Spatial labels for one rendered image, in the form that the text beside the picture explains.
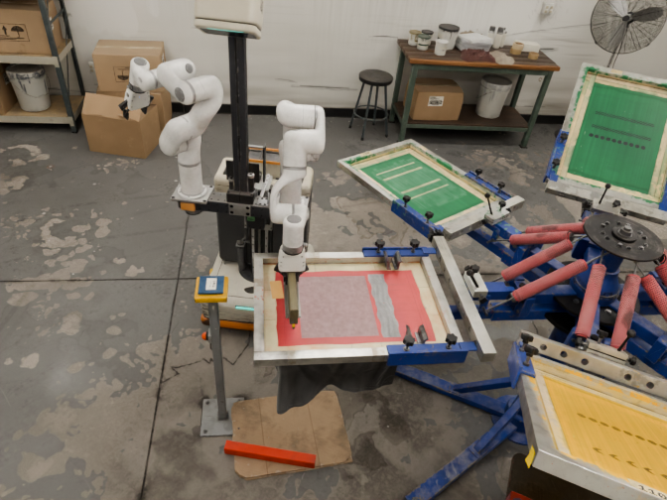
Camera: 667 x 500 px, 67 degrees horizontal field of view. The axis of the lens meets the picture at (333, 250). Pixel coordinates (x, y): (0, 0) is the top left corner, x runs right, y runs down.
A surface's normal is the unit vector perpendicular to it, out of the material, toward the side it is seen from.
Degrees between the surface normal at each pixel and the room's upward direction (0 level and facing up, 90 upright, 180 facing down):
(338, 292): 0
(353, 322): 0
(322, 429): 0
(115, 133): 90
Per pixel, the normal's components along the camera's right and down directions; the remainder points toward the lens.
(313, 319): 0.09, -0.77
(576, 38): 0.12, 0.64
